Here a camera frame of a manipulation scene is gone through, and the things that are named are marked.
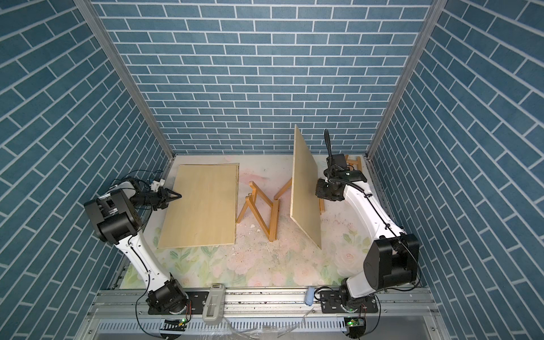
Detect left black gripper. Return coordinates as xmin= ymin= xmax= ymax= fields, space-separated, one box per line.
xmin=129 ymin=187 xmax=179 ymax=211

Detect plywood canvas board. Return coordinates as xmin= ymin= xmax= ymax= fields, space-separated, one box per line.
xmin=290 ymin=126 xmax=322 ymax=249
xmin=157 ymin=164 xmax=239 ymax=249

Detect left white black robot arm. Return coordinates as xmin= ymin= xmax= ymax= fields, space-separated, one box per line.
xmin=84 ymin=177 xmax=189 ymax=315

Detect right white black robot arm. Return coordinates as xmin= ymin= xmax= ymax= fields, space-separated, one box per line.
xmin=316 ymin=166 xmax=419 ymax=310

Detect left green circuit board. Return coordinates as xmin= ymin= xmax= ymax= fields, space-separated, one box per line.
xmin=160 ymin=319 xmax=188 ymax=333

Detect green circuit board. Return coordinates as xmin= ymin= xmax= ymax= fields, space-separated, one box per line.
xmin=160 ymin=319 xmax=188 ymax=333
xmin=344 ymin=317 xmax=366 ymax=329

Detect right green circuit board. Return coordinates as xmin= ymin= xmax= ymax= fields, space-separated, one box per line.
xmin=344 ymin=317 xmax=366 ymax=329

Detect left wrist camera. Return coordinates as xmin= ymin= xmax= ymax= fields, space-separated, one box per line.
xmin=150 ymin=178 xmax=165 ymax=192

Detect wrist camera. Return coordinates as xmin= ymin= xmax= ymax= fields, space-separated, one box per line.
xmin=150 ymin=178 xmax=165 ymax=192
xmin=324 ymin=154 xmax=350 ymax=179

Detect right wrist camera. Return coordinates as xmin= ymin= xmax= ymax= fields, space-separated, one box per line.
xmin=324 ymin=154 xmax=350 ymax=179

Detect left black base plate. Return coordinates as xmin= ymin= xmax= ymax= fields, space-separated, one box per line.
xmin=146 ymin=290 xmax=209 ymax=315

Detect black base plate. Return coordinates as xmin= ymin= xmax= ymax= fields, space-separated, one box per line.
xmin=146 ymin=290 xmax=209 ymax=315
xmin=317 ymin=290 xmax=378 ymax=314

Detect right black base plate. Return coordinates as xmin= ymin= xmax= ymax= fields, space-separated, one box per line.
xmin=317 ymin=290 xmax=378 ymax=314

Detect blue rail clip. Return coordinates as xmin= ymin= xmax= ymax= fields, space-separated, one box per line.
xmin=305 ymin=286 xmax=315 ymax=307

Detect grey rail clamp handle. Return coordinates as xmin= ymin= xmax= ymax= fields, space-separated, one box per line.
xmin=202 ymin=283 xmax=226 ymax=325

